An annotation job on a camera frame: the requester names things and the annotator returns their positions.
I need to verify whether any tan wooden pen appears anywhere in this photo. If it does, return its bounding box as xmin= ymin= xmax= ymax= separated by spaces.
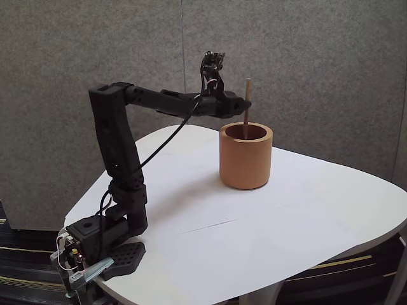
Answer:
xmin=243 ymin=78 xmax=252 ymax=140

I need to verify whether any brown cylindrical pen holder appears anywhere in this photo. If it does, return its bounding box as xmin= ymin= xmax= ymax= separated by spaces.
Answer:
xmin=219 ymin=121 xmax=274 ymax=191

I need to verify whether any white table leg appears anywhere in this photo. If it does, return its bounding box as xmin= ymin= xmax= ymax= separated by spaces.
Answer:
xmin=385 ymin=231 xmax=407 ymax=305
xmin=238 ymin=279 xmax=284 ymax=305

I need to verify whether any grey metal table clamp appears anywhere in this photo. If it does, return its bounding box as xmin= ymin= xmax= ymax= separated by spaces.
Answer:
xmin=63 ymin=257 xmax=114 ymax=299

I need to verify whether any bare camera circuit board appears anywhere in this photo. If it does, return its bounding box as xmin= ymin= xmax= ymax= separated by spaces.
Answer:
xmin=200 ymin=50 xmax=227 ymax=96

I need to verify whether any black camera cable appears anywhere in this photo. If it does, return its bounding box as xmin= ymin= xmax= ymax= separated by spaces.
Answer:
xmin=97 ymin=93 xmax=205 ymax=258

